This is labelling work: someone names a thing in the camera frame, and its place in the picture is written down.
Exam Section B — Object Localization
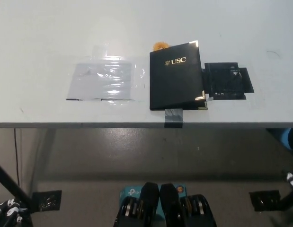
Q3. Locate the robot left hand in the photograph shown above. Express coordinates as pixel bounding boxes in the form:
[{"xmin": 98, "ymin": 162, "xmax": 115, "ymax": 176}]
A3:
[{"xmin": 0, "ymin": 198, "xmax": 30, "ymax": 227}]

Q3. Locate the thin black cable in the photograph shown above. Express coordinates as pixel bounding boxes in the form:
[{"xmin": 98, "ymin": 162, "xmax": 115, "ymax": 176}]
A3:
[{"xmin": 13, "ymin": 128, "xmax": 21, "ymax": 187}]

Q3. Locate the teal tp-link box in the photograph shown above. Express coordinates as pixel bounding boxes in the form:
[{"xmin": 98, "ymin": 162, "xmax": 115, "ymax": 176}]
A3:
[{"xmin": 119, "ymin": 184, "xmax": 187, "ymax": 227}]

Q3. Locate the clear plastic film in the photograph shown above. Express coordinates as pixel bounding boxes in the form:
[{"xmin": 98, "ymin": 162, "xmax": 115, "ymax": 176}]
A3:
[{"xmin": 65, "ymin": 44, "xmax": 147, "ymax": 103}]

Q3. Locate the orange spiky ring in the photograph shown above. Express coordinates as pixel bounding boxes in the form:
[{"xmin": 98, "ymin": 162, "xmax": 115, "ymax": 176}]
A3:
[{"xmin": 152, "ymin": 42, "xmax": 169, "ymax": 51}]

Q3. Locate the black USC diary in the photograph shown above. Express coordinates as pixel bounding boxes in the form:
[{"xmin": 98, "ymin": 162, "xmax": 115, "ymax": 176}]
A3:
[{"xmin": 149, "ymin": 39, "xmax": 208, "ymax": 111}]

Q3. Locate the black floor tape mark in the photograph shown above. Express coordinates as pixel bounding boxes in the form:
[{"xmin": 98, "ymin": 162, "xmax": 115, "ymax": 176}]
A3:
[
  {"xmin": 249, "ymin": 190, "xmax": 282, "ymax": 212},
  {"xmin": 32, "ymin": 190, "xmax": 62, "ymax": 211}
]

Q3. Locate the grey duct tape strip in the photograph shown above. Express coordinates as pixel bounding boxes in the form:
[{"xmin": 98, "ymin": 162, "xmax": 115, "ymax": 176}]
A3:
[{"xmin": 164, "ymin": 109, "xmax": 184, "ymax": 129}]

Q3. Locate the black plastic frame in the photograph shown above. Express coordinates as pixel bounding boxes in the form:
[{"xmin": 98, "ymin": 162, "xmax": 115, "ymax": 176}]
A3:
[{"xmin": 204, "ymin": 61, "xmax": 247, "ymax": 100}]

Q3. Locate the black tape patch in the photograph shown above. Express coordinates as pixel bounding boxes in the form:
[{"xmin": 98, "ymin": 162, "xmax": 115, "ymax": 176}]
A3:
[{"xmin": 202, "ymin": 67, "xmax": 255, "ymax": 93}]

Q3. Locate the blue object under table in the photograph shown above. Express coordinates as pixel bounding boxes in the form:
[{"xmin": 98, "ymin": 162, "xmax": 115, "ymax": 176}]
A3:
[{"xmin": 277, "ymin": 128, "xmax": 293, "ymax": 150}]

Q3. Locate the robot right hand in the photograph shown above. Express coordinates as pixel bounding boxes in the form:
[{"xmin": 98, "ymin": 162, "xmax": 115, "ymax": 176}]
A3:
[{"xmin": 285, "ymin": 172, "xmax": 293, "ymax": 190}]

